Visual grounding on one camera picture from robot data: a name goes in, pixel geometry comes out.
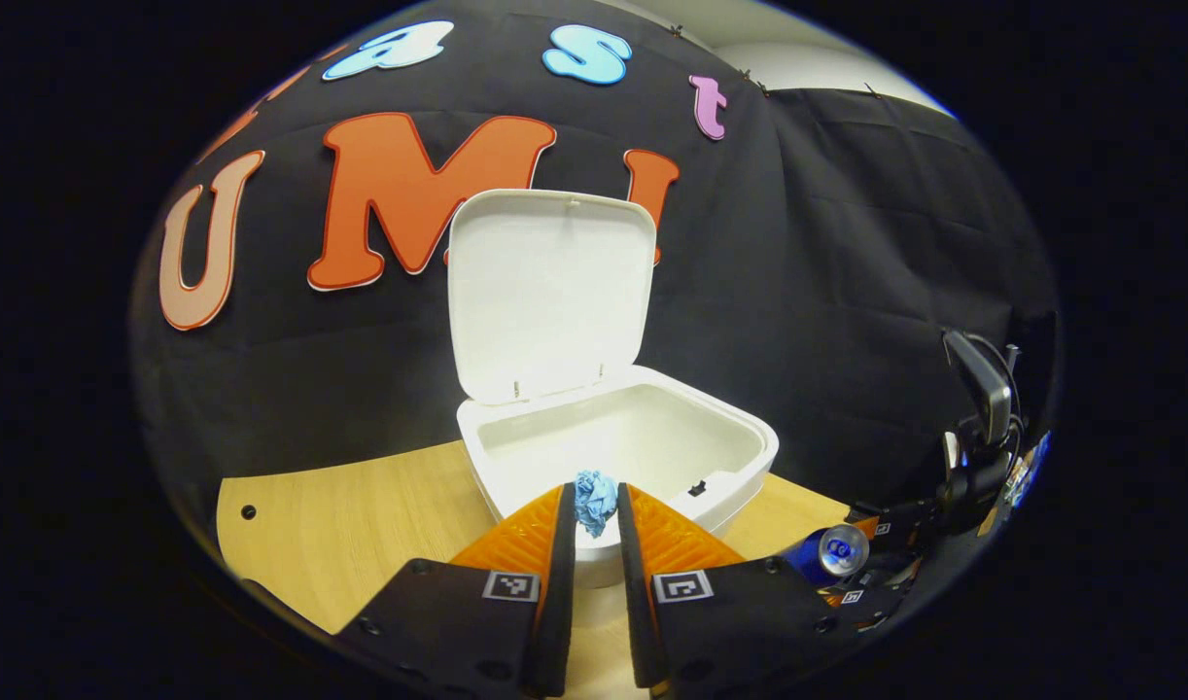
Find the silver blue pop can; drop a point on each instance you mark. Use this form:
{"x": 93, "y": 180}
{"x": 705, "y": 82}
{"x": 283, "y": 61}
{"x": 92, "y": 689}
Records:
{"x": 832, "y": 552}

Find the white desktop garbage bin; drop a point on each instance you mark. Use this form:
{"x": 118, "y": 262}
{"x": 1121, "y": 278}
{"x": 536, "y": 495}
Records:
{"x": 555, "y": 301}

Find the blue paper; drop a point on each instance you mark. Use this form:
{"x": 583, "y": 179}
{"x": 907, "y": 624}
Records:
{"x": 595, "y": 504}

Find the wooden desktop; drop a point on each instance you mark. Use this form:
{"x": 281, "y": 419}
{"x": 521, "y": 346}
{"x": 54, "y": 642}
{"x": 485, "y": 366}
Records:
{"x": 361, "y": 515}

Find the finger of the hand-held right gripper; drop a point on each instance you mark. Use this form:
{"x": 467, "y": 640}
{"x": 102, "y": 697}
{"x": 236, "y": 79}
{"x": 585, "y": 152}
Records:
{"x": 876, "y": 603}
{"x": 900, "y": 520}

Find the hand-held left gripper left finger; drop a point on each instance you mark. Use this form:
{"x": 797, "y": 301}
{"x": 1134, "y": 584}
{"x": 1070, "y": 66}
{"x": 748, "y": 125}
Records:
{"x": 557, "y": 603}

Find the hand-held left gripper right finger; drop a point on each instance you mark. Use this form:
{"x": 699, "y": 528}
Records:
{"x": 638, "y": 603}

